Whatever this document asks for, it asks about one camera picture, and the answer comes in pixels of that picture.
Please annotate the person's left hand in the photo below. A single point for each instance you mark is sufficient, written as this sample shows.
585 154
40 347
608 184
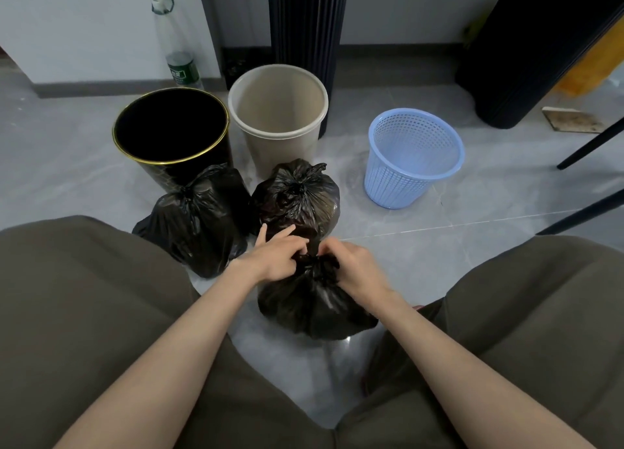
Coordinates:
273 261

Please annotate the person's right hand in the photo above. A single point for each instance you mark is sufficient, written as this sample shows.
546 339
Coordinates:
360 272

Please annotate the person's right fingers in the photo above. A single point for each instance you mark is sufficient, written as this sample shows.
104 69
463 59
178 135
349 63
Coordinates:
334 254

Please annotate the black garbage bag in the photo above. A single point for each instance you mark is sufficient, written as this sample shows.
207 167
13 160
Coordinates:
204 219
312 302
297 197

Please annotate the person's left forearm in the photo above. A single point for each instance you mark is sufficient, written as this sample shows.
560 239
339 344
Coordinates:
161 361

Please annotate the person's right forearm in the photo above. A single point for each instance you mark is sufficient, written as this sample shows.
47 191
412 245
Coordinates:
468 375

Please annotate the blue mesh plastic wastebasket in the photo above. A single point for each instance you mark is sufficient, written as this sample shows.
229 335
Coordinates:
409 158

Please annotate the beige plastic trash can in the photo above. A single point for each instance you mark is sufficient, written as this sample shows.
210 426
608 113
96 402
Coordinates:
280 117

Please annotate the black gold-rimmed trash can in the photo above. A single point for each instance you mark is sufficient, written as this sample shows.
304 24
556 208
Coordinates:
170 132

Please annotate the black ribbed column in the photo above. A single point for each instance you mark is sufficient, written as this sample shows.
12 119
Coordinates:
307 34

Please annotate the person's olive trousers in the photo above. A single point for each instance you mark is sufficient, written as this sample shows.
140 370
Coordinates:
97 317

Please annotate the black chair leg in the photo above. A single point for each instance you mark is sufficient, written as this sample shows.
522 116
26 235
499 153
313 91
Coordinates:
585 212
592 144

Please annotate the clear plastic bottle green label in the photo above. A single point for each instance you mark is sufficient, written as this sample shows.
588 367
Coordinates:
176 49

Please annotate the brown cardboard piece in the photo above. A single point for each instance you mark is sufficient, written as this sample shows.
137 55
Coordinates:
573 120

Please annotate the large black ribbed cylinder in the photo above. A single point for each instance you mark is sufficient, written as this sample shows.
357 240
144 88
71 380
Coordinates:
526 49

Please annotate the yellow bag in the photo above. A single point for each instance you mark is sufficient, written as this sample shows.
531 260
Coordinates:
592 68

